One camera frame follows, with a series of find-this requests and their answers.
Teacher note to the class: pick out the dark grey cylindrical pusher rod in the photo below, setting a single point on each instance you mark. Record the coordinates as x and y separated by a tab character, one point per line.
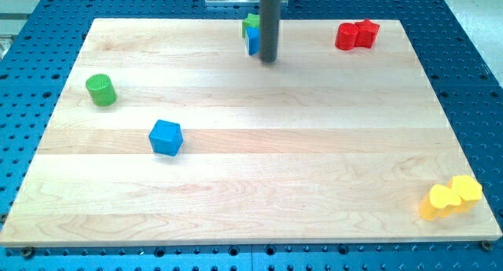
270	13

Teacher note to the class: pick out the green star block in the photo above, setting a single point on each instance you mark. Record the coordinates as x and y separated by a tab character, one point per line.
251	20

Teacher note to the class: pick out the red star block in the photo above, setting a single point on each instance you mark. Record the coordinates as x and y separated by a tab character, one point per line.
367	33

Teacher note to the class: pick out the blue triangular block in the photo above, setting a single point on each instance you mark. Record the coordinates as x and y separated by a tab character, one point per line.
252	40

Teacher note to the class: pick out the red cylinder block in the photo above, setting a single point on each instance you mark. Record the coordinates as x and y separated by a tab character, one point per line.
346	36

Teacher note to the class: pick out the light wooden board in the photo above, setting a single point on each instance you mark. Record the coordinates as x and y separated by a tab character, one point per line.
323	146

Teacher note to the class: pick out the blue cube block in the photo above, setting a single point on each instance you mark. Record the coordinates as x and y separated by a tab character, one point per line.
166	138

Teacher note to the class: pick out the green cylinder block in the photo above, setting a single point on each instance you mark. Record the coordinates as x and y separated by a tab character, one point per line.
101	90

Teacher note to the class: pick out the yellow heart block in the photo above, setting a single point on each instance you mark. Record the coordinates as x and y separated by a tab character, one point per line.
440	202

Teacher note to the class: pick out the yellow hexagon block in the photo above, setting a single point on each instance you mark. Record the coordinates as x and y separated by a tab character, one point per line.
468	189

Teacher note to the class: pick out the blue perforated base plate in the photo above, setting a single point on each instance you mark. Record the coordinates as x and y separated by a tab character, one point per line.
34	70

